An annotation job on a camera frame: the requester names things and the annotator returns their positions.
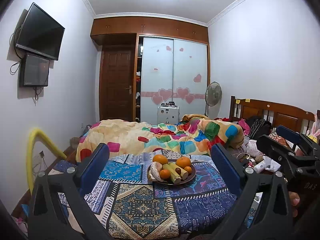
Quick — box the small tangerine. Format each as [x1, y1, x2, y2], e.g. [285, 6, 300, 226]
[183, 166, 193, 174]

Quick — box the sugarcane piece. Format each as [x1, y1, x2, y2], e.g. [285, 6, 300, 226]
[163, 164, 182, 184]
[169, 162, 189, 180]

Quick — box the small orange front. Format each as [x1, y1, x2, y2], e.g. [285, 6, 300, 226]
[159, 169, 171, 180]

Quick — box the large peeled pomelo segment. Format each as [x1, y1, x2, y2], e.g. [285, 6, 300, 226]
[148, 161, 164, 182]

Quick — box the large orange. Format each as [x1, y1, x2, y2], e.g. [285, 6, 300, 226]
[152, 154, 168, 165]

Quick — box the dark passion fruit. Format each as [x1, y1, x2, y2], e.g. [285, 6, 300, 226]
[175, 168, 181, 175]

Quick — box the person's hand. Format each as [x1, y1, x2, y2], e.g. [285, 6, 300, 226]
[289, 191, 300, 218]

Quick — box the wooden headboard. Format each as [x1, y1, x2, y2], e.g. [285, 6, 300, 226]
[229, 96, 315, 133]

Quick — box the yellow plush toy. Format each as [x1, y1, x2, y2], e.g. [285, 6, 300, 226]
[307, 115, 320, 144]

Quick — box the black bag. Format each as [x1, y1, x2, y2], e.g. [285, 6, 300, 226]
[246, 116, 272, 140]

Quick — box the blue patterned bedsheet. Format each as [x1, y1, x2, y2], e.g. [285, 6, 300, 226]
[47, 148, 251, 240]

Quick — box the yellow foam tube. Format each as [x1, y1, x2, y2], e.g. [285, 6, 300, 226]
[26, 127, 68, 194]

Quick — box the standing electric fan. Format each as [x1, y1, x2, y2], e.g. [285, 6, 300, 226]
[204, 81, 222, 116]

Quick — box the colourful patchwork quilt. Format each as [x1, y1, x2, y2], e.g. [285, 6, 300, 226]
[75, 114, 245, 163]

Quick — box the dark purple plate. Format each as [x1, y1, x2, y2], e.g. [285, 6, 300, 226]
[147, 162, 196, 185]

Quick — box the white box appliance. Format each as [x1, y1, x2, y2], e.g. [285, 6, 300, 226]
[157, 101, 180, 124]

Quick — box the wardrobe with heart stickers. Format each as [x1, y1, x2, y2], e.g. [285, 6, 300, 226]
[91, 16, 210, 125]

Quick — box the brown wooden door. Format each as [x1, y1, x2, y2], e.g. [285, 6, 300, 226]
[99, 45, 135, 121]

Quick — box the wall power socket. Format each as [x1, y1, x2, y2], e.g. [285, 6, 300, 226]
[31, 151, 44, 167]

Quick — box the small wall monitor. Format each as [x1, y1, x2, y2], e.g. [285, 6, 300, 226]
[19, 53, 50, 87]

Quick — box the wall-mounted black television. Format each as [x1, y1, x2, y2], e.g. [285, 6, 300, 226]
[16, 3, 65, 61]

